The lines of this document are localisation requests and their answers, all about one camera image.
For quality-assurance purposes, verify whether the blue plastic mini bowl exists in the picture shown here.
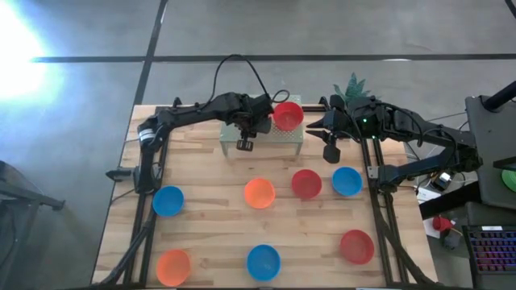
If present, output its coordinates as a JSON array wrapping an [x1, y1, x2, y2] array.
[[152, 184, 185, 218], [246, 244, 281, 282], [331, 166, 364, 197]]

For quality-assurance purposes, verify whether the small silver device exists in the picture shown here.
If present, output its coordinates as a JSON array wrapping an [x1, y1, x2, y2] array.
[[433, 171, 453, 191]]

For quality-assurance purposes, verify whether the green perforated metal shelf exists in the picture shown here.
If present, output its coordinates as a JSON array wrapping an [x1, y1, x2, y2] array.
[[219, 94, 305, 156]]

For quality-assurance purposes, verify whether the dark metal stand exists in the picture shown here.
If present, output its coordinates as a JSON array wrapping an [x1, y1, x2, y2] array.
[[0, 160, 68, 290]]

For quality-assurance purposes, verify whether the orange plastic mini bowl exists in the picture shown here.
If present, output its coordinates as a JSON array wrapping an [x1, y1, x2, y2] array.
[[156, 248, 192, 288], [243, 177, 277, 210]]

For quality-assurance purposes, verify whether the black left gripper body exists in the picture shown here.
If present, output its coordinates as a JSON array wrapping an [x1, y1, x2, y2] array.
[[235, 94, 275, 152]]

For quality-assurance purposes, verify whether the small red object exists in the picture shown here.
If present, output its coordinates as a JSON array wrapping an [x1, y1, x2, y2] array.
[[432, 216, 455, 234]]

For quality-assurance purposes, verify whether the green artificial plant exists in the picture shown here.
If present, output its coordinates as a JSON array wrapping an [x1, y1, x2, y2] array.
[[333, 72, 372, 102]]

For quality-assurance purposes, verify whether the dark grey computer case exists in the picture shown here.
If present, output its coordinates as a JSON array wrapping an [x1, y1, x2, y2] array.
[[465, 95, 516, 210]]

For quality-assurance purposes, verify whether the black laptop backlit keyboard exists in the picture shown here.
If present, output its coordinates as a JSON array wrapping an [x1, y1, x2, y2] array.
[[462, 225, 516, 290]]

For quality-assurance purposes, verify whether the red plastic mini bowl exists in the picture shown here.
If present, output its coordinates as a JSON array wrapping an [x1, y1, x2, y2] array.
[[273, 101, 305, 132], [291, 168, 323, 201], [339, 229, 376, 266]]

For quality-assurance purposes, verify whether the black metal bar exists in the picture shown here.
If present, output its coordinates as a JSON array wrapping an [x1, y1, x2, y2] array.
[[418, 187, 483, 221]]

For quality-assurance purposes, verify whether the black aluminium table frame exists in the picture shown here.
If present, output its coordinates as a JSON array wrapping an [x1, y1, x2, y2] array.
[[96, 96, 439, 288]]

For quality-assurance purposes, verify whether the green round object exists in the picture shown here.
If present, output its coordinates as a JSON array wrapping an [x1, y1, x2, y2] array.
[[501, 168, 516, 193]]

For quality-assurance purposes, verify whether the black stand pole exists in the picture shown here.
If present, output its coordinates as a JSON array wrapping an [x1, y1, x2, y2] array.
[[482, 80, 516, 113]]

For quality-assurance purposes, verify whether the small dark grey object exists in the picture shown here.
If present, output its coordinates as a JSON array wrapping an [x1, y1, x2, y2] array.
[[439, 231, 463, 249]]

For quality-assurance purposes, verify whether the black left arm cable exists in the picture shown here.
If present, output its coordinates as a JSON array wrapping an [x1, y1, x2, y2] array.
[[209, 53, 291, 106]]

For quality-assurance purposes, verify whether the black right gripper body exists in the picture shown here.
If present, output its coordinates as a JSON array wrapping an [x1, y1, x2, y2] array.
[[322, 95, 364, 164]]

